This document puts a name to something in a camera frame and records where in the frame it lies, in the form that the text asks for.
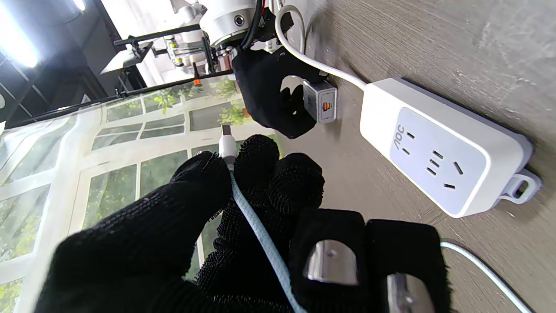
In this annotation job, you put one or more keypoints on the printed garden window backdrop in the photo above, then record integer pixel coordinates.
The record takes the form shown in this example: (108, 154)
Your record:
(113, 182)

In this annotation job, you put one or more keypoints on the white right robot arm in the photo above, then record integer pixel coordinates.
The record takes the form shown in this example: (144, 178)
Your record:
(226, 17)

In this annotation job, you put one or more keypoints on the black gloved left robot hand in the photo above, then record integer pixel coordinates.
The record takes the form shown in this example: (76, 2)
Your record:
(130, 261)

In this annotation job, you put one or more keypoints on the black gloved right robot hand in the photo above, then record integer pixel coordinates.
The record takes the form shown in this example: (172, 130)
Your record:
(260, 87)

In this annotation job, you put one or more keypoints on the white power strip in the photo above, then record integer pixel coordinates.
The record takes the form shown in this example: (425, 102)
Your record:
(434, 148)

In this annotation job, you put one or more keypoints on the grey USB charger block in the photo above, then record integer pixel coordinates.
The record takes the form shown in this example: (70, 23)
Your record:
(323, 102)

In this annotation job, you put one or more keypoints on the bright ceiling light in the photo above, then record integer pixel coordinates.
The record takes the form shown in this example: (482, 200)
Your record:
(17, 41)

